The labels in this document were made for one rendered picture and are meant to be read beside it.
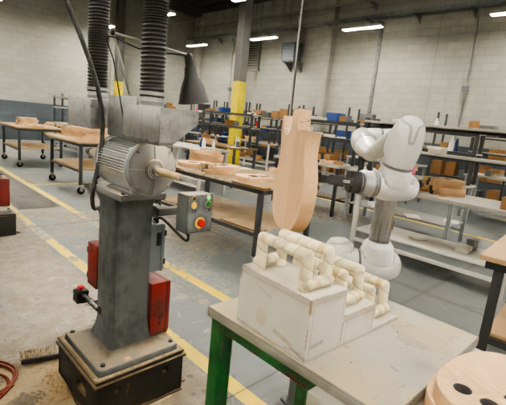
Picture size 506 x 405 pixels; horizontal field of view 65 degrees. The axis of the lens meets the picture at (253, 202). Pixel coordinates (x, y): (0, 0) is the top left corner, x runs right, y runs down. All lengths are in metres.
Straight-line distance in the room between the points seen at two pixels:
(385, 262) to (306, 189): 1.00
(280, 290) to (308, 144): 0.43
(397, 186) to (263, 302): 0.60
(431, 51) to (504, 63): 1.97
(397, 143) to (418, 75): 11.95
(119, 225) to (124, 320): 0.52
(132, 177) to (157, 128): 0.36
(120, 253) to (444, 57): 11.88
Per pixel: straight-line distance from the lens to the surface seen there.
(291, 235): 1.14
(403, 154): 1.38
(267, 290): 1.11
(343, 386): 1.04
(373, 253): 2.06
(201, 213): 2.08
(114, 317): 2.22
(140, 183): 1.87
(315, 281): 1.04
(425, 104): 13.08
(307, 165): 1.19
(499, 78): 12.55
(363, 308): 1.22
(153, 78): 1.71
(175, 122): 1.58
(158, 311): 2.32
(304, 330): 1.05
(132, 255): 2.13
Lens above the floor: 1.51
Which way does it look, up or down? 11 degrees down
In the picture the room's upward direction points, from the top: 6 degrees clockwise
